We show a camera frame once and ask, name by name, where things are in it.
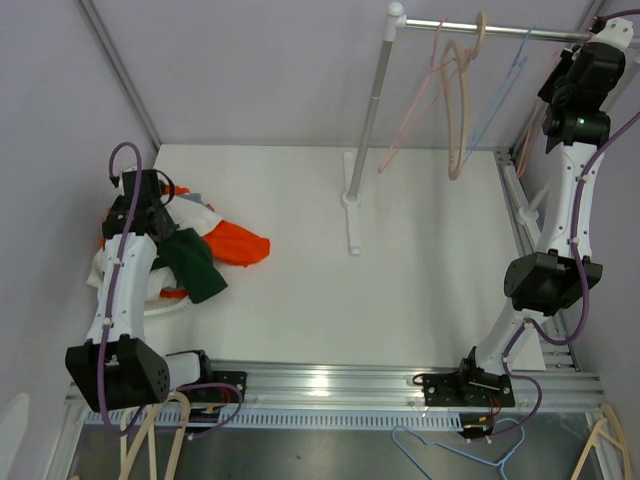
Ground white plastic laundry basket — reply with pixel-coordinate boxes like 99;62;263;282
144;297;193;319

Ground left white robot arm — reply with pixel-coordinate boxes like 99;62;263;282
65;169;216;413

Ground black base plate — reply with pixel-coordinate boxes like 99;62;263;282
412;372;515;408
189;369;249;404

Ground blue wire hanger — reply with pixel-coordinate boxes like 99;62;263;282
463;26;535;164
390;418;526;479

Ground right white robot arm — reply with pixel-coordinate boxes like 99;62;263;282
450;39;626;407

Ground orange t shirt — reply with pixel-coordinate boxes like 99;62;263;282
168;186;271;267
159;288;189;301

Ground blue wire hanger on floor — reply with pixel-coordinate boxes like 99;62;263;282
390;418;526;479

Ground wooden hangers bottom left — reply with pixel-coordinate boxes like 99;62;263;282
118;391;191;480

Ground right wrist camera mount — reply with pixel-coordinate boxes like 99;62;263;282
587;17;634;51

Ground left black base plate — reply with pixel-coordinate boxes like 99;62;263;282
189;369;249;404

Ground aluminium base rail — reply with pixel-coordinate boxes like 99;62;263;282
64;149;606;431

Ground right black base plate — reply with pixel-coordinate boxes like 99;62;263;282
412;372;515;408

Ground green and pink shirt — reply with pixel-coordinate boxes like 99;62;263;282
146;226;227;303

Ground pink wire hanger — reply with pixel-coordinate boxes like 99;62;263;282
378;18;447;174

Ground blue grey t shirt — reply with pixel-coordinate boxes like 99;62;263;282
181;193;215;211

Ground wooden hanger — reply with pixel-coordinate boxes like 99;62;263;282
570;403;633;480
440;11;488;181

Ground metal clothes rack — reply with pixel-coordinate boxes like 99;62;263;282
341;2;640;257

